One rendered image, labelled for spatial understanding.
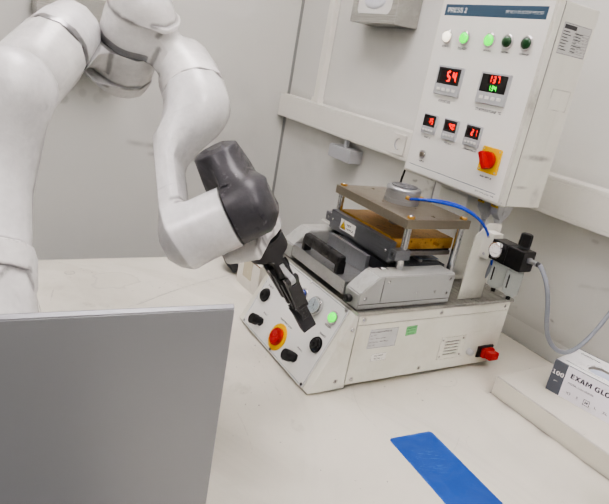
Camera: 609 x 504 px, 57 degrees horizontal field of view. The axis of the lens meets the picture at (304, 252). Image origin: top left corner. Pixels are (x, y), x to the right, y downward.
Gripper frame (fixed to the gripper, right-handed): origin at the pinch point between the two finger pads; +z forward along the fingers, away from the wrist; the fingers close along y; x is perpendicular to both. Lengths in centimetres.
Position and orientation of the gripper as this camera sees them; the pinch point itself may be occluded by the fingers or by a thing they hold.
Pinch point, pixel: (302, 314)
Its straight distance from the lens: 111.4
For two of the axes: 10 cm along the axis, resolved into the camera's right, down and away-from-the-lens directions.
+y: -4.8, -3.6, 8.0
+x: -8.0, 5.5, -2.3
